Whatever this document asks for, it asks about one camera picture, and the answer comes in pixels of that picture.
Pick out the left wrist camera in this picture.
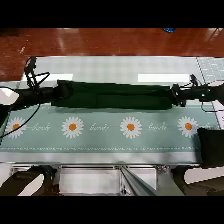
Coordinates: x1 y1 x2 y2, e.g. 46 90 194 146
24 55 51 90

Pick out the silver frame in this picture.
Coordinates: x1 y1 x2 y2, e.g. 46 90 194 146
9 162 188 197

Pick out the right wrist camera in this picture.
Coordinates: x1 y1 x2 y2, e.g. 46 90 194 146
189 73 200 88

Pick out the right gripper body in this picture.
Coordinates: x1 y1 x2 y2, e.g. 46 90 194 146
170 83 189 108

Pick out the black cable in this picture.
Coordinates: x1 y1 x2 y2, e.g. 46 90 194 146
200 101 224 113
0 101 42 140

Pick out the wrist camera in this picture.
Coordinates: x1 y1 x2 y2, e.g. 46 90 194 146
24 55 51 90
189 73 200 88

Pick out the dark green garment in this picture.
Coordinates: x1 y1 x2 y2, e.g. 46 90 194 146
51 79 175 111

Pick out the black garment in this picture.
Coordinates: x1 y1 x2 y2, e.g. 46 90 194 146
196 127 224 169

